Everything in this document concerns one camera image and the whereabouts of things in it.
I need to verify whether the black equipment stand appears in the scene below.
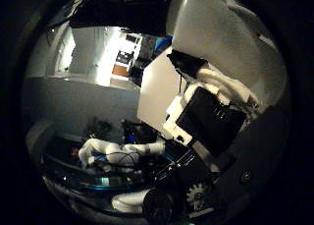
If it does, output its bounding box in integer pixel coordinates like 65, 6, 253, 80
122, 119, 159, 144

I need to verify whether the shelf unit with orange panels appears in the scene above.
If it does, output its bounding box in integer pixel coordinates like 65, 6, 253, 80
111, 32, 144, 80

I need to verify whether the dark tangled equipment cluster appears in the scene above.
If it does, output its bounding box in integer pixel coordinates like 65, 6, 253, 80
86, 117, 113, 139

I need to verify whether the person in blue top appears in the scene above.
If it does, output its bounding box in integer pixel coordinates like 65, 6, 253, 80
70, 146, 82, 160

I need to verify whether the grey curved bench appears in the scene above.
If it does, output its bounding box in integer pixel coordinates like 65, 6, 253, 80
25, 118, 57, 154

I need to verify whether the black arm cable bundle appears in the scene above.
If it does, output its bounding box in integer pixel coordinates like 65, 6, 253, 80
87, 150, 140, 169

